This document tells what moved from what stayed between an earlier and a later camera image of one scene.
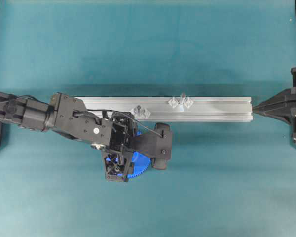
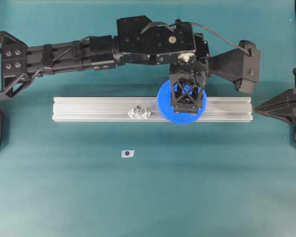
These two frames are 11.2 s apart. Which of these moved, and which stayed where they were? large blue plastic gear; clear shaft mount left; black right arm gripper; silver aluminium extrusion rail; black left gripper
Moved: large blue plastic gear; black left gripper
Stayed: clear shaft mount left; black right arm gripper; silver aluminium extrusion rail
